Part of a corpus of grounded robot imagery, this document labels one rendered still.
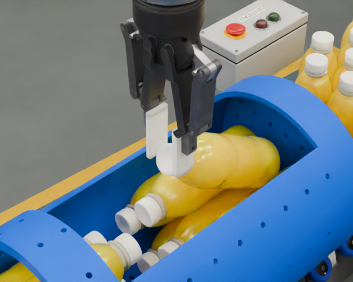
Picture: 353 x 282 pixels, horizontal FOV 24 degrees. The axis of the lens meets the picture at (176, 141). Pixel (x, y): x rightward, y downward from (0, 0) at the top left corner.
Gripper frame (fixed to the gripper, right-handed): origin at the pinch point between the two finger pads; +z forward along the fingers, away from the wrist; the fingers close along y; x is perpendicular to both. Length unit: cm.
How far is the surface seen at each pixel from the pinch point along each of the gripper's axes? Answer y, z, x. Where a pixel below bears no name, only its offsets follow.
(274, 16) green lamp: -28, 18, 53
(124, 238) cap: -0.2, 11.3, -7.6
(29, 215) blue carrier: -8.0, 7.5, -15.4
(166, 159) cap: -0.3, 2.9, -0.4
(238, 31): -29, 18, 44
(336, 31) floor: -113, 130, 206
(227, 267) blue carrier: 11.1, 12.4, -1.2
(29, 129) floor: -151, 130, 72
